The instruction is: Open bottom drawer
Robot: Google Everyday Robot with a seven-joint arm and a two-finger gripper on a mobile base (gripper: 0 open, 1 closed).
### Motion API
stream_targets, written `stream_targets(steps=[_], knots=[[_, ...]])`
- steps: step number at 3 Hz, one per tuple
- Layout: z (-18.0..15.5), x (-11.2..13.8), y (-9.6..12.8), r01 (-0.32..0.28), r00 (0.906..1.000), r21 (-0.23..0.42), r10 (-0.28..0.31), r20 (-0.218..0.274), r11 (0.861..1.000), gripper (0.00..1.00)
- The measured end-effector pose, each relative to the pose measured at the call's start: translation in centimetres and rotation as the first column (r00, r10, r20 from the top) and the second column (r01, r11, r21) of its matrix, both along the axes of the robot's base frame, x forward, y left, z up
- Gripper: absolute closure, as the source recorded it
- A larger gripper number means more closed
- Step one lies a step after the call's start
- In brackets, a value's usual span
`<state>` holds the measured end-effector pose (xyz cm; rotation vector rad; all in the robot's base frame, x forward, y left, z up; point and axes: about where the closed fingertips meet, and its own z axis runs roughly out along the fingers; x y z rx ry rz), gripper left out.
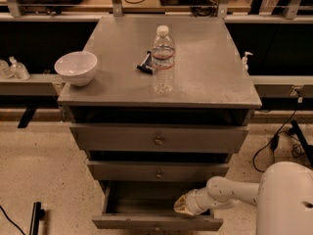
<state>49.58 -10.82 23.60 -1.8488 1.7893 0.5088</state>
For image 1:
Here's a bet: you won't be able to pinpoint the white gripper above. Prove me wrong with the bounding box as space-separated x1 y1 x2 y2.
174 188 210 216

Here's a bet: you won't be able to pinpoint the grey bottom drawer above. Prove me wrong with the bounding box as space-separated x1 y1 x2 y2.
93 181 223 231

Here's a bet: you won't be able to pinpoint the grey drawer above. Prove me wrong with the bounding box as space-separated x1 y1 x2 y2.
70 123 248 154
87 161 229 182
93 181 223 231

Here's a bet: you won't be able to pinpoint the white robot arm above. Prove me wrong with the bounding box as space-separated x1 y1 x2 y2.
174 162 313 235

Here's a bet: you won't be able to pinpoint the grey middle drawer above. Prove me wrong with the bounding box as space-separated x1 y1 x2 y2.
87 161 229 182

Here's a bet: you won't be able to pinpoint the grey drawer cabinet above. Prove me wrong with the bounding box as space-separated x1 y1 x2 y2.
57 15 263 194

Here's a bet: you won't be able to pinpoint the grey top drawer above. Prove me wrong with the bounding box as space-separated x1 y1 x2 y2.
70 123 248 154

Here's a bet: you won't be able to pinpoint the black table leg right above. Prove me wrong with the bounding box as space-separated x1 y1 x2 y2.
291 120 313 167

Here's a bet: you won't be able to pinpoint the black and white razor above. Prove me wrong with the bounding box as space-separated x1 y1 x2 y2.
137 51 153 74

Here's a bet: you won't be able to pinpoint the black stand foot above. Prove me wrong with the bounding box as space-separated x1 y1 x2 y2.
28 202 45 235

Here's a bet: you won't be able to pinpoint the small white pump bottle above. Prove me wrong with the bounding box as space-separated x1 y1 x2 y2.
242 52 253 71

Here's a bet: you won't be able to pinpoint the clear plastic water bottle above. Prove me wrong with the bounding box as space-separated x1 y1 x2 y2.
152 25 175 96

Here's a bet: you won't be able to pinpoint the white bowl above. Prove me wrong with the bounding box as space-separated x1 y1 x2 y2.
54 51 98 86

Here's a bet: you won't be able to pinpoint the clear sanitizer bottle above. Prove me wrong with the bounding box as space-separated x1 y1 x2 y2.
9 56 30 80

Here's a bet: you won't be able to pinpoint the clear bottle at left edge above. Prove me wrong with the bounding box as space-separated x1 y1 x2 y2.
0 60 13 78

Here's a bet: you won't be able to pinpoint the black power cable on floor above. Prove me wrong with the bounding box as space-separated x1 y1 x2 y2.
252 96 305 173

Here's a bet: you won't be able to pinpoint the black cable bottom left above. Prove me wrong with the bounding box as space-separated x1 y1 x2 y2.
0 205 26 235

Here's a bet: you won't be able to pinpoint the black coiled cables on shelf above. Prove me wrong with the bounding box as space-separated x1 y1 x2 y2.
123 0 220 18

